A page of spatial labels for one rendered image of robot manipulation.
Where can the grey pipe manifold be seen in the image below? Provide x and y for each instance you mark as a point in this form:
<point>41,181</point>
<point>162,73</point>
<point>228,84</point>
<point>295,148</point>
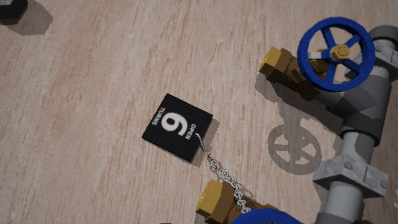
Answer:
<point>350,178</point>

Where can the black square tag with metal chain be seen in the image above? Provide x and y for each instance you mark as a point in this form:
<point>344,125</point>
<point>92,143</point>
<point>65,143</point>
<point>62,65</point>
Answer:
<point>173,127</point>

